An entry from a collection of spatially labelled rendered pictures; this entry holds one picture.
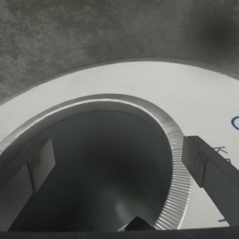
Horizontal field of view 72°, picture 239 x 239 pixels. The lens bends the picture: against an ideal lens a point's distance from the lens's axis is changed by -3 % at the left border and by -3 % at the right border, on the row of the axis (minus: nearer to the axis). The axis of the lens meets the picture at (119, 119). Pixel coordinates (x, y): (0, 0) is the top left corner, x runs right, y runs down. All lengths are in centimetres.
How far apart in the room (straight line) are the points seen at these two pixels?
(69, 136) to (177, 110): 44
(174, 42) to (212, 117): 70
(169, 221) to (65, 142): 53
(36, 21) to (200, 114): 97
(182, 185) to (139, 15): 88
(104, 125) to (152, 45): 60
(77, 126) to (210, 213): 54
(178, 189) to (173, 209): 4
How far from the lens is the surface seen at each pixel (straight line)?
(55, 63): 120
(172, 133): 43
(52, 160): 17
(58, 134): 71
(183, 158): 17
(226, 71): 69
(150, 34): 107
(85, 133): 73
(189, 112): 50
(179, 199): 35
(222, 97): 56
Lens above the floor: 103
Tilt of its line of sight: 49 degrees down
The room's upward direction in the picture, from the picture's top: 178 degrees counter-clockwise
